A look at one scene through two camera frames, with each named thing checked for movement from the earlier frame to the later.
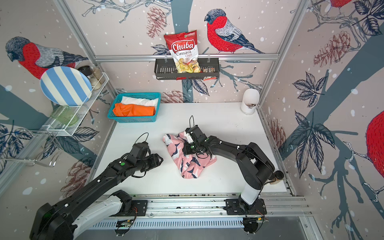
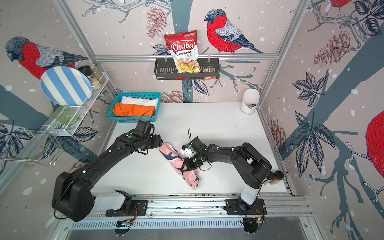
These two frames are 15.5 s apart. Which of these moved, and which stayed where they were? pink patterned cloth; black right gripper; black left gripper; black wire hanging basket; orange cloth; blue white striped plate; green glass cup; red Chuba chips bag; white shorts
Moved: black right gripper; black left gripper; pink patterned cloth
Stayed: blue white striped plate; green glass cup; red Chuba chips bag; orange cloth; black wire hanging basket; white shorts
